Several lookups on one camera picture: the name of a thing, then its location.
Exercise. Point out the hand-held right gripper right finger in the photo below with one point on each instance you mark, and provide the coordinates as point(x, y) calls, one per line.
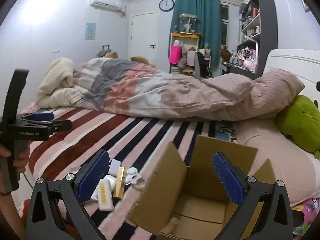
point(228, 182)

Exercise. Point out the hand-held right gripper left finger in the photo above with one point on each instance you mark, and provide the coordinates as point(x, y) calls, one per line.
point(93, 177)

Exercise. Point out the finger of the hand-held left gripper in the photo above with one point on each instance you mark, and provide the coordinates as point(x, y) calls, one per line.
point(45, 116)
point(62, 125)

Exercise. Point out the white packet with yellow label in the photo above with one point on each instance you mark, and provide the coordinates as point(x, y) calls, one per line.
point(105, 197)

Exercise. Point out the small white box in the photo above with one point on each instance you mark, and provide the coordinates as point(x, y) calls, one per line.
point(115, 166)

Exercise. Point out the gold rectangular box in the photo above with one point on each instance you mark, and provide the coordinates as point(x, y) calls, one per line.
point(120, 182)

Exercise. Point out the brown cardboard box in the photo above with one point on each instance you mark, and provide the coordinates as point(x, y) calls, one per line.
point(200, 177)

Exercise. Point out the white round container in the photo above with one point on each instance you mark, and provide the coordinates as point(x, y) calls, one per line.
point(131, 172)

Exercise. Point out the clear tape roll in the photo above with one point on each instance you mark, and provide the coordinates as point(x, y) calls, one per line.
point(143, 185)

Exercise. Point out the person's left forearm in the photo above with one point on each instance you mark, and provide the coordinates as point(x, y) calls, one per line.
point(7, 215)

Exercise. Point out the person's left hand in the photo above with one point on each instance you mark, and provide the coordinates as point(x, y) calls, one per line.
point(22, 160)

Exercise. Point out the striped pink blanket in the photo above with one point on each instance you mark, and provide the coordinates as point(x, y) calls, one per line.
point(75, 135)

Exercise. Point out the cream fleece blanket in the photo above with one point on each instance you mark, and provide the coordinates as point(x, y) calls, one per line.
point(57, 80)

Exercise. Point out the pink pillow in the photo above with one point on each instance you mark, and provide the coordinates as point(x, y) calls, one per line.
point(275, 155)

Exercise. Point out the dark suitcase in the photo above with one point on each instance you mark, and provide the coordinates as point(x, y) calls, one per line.
point(103, 52)

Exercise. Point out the cartoon printed cloth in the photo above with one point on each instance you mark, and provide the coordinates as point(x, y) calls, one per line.
point(308, 212)

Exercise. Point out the brown plush toy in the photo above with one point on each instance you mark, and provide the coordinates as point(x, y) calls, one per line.
point(140, 60)
point(112, 54)

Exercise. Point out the green plush toy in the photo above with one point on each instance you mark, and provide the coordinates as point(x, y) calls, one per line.
point(300, 122)

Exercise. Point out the patchwork pink grey duvet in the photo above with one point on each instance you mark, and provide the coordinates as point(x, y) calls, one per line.
point(175, 97)

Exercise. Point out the black chair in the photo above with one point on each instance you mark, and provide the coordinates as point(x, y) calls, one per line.
point(201, 65)

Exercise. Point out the white door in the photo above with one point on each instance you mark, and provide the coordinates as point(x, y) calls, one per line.
point(143, 35)

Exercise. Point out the brown rooster figure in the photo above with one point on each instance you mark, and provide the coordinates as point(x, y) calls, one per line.
point(225, 53)

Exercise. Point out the white air conditioner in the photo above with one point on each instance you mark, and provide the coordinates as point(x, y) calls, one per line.
point(106, 2)

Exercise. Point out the bright pink bag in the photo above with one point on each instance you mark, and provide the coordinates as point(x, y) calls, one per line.
point(175, 55)

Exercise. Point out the white headboard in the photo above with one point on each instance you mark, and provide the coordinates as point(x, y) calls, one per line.
point(295, 62)

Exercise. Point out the yellow desk shelf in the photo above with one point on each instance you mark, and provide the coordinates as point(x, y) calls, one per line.
point(185, 36)

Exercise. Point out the window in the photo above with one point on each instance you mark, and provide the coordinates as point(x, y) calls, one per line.
point(224, 30)

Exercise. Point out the black bookshelf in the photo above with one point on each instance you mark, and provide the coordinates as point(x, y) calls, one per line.
point(267, 30)

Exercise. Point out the glass tank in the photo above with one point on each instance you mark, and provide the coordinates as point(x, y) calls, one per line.
point(188, 23)

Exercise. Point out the blue wall poster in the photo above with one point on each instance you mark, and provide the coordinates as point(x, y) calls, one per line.
point(90, 31)

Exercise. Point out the round wall clock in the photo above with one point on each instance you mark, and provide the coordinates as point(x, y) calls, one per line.
point(166, 5)

